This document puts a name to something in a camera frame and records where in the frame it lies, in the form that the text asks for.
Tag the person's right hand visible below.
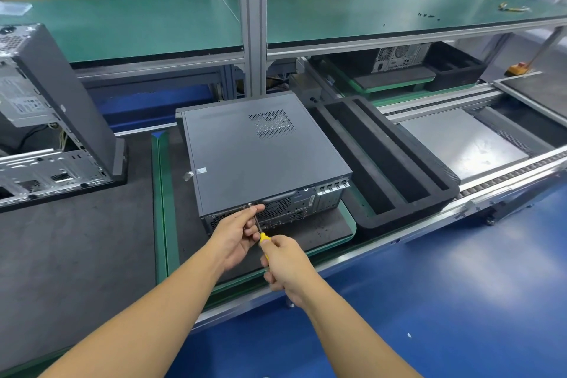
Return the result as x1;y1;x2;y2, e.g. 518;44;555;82
257;233;318;308

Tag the person's left hand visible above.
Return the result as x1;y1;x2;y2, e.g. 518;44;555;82
206;203;267;275

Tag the yellow black handled screwdriver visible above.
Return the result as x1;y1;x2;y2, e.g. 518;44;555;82
250;205;274;246

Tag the dark grey computer case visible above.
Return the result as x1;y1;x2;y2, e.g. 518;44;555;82
175;90;354;234

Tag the silver computer case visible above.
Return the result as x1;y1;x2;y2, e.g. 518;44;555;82
0;23;128;213

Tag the distant computer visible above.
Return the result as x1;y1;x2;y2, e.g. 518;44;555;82
372;43;434;75

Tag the person's left forearm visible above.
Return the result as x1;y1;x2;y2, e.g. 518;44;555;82
40;253;236;378

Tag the person's right forearm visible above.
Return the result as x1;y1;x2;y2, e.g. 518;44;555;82
288;280;425;378

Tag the black divided foam tray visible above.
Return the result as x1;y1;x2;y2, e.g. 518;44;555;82
305;94;462;233

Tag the blue plastic crate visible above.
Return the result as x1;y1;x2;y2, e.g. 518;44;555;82
89;81;239;135

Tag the grey metal conveyor plate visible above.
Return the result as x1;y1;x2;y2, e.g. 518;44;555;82
399;106;519;181

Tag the green pallet dark mat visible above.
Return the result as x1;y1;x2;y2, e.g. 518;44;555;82
350;65;438;95

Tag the long green workbench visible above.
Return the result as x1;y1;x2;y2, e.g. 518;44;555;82
0;0;567;69

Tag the aluminium conveyor frame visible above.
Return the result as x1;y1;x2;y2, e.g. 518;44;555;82
190;147;567;330

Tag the thick aluminium frame post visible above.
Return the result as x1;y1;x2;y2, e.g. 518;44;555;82
234;0;271;100

